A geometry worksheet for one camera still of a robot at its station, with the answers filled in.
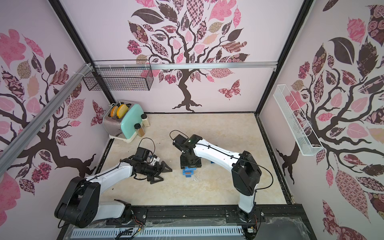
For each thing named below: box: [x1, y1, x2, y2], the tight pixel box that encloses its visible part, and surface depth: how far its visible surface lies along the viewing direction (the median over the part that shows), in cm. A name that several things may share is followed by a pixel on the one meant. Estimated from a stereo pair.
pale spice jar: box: [140, 113, 150, 127], surface depth 110 cm
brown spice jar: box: [134, 123, 145, 138], surface depth 103 cm
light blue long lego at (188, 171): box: [182, 167, 197, 175], surface depth 85 cm
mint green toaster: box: [102, 100, 145, 143], surface depth 97 cm
